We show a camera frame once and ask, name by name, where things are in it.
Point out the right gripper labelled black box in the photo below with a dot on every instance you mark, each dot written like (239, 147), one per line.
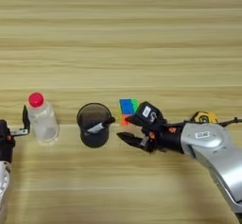
(148, 111)

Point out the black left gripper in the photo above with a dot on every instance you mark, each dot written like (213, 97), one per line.
(5, 146)

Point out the multicoloured puzzle cube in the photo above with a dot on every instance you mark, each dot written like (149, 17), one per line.
(127, 106)

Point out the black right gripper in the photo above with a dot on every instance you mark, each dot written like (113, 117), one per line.
(167, 139)

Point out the black mesh pen cup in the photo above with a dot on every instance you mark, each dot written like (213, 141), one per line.
(93, 139)

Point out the white marker with black cap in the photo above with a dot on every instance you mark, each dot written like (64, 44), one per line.
(99, 126)

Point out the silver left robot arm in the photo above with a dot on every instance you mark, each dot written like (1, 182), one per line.
(3, 183)

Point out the clear bottle with red cap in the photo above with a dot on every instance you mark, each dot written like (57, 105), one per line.
(42, 120)

